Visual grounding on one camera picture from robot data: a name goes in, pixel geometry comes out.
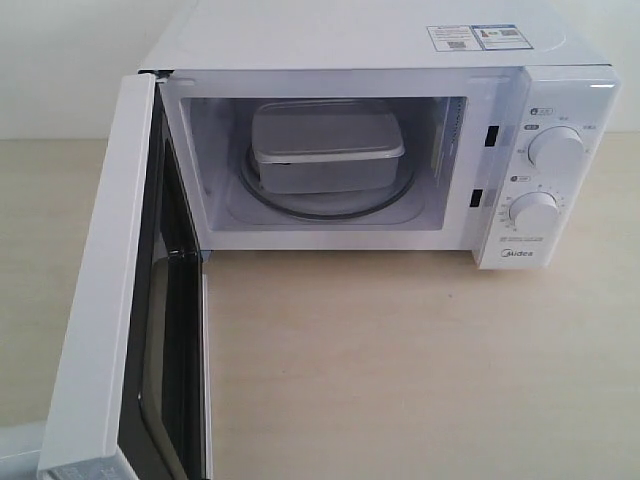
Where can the glass microwave turntable plate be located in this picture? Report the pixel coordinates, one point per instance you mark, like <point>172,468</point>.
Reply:
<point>328,207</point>

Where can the white Midea microwave oven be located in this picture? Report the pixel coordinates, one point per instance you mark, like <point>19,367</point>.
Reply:
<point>467,118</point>

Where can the upper white control knob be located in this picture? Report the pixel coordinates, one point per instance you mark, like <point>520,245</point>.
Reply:
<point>556,150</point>

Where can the lower white timer knob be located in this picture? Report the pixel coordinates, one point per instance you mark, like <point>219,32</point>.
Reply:
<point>535,212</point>

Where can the white microwave door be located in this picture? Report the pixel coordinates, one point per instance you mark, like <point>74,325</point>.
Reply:
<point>132,394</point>

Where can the white lidded plastic container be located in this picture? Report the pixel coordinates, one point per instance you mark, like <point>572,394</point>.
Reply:
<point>326,146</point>

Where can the warning label sticker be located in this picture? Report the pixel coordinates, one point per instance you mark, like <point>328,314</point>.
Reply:
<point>485,37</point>

